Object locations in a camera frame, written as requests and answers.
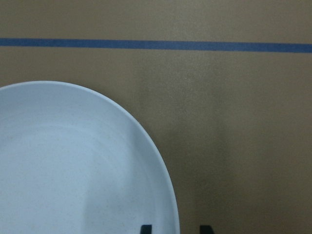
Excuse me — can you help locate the blue plate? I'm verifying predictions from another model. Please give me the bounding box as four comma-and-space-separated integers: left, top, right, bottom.
0, 81, 180, 234

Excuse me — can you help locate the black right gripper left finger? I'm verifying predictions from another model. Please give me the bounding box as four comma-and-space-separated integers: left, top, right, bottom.
140, 224, 152, 234

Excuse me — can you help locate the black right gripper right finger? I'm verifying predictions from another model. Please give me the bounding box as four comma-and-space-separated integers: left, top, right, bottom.
199, 225, 215, 234

